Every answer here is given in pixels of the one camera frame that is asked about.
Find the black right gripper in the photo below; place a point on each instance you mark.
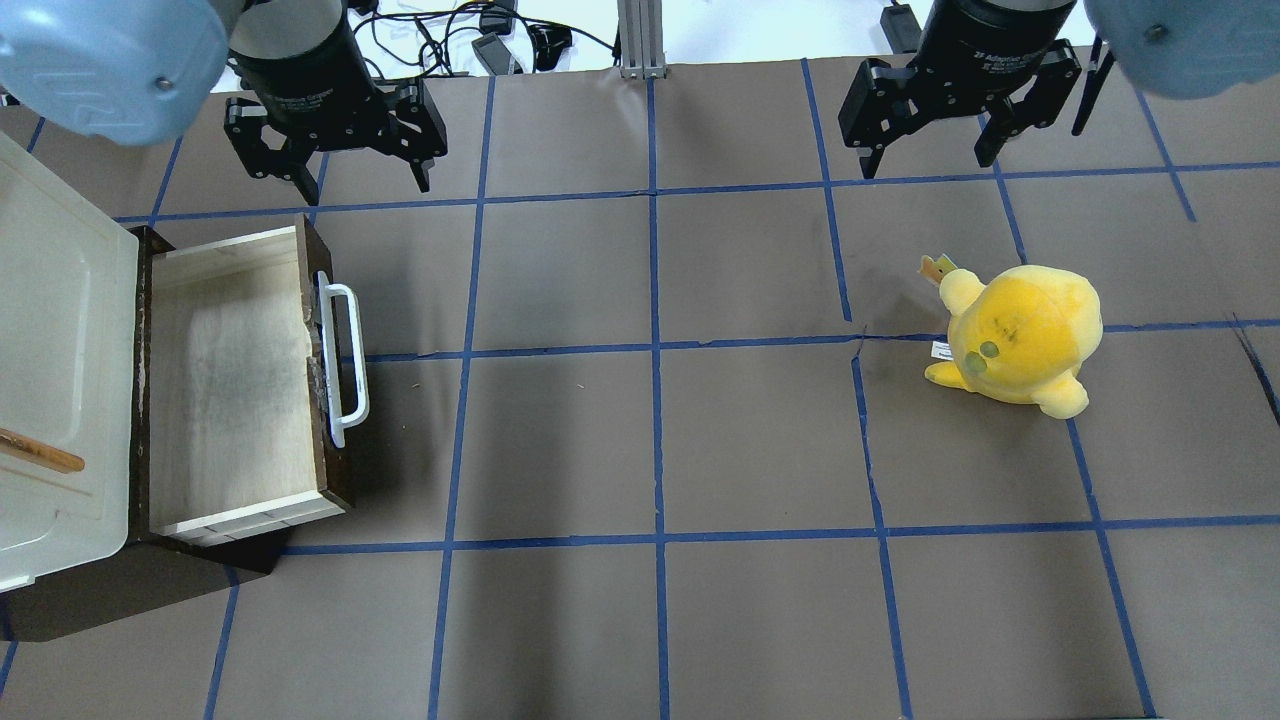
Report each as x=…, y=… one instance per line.
x=972, y=52

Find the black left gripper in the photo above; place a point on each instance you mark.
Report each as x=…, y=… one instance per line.
x=303, y=72

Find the dark brown wooden drawer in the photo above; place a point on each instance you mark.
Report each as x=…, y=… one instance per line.
x=238, y=403

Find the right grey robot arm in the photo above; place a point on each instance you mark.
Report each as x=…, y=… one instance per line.
x=1179, y=49

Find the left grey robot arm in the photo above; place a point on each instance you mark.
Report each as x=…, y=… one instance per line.
x=138, y=72

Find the dark brown drawer cabinet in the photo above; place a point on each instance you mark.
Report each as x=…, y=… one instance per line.
x=149, y=571

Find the yellow plush dinosaur toy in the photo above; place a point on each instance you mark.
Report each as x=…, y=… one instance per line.
x=1021, y=338

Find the cream plastic storage box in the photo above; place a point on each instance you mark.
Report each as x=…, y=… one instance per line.
x=69, y=277

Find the aluminium frame post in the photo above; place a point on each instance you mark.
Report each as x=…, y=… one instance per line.
x=640, y=40

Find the brown wooden box handle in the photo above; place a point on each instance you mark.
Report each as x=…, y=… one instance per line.
x=40, y=453

